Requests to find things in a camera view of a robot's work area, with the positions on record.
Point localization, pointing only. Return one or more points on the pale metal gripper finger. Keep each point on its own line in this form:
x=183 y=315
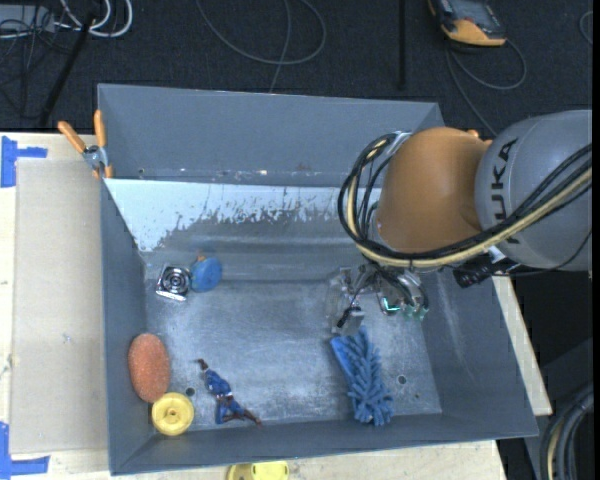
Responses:
x=339 y=293
x=349 y=322

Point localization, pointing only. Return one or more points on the blue shaggy duster mitt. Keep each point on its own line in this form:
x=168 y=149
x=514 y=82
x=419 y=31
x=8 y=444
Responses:
x=365 y=378

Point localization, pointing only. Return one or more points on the grey metal bin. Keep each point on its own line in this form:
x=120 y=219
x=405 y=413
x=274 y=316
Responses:
x=280 y=328

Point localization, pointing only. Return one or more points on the blue round toy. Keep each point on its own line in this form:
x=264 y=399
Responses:
x=206 y=274

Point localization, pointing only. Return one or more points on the blue and red toy figure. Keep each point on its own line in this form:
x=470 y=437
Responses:
x=219 y=388

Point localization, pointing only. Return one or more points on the yellow toy wheel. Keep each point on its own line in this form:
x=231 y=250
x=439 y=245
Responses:
x=172 y=414

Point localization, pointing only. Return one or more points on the orange oval sponge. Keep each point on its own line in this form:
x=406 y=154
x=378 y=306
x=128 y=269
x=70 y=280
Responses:
x=149 y=368

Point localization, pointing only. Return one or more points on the pale wood flat board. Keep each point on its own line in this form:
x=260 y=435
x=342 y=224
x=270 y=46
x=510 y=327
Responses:
x=55 y=293

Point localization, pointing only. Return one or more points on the black cylinder on white bracket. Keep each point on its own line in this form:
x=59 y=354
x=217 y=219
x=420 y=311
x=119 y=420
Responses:
x=475 y=271

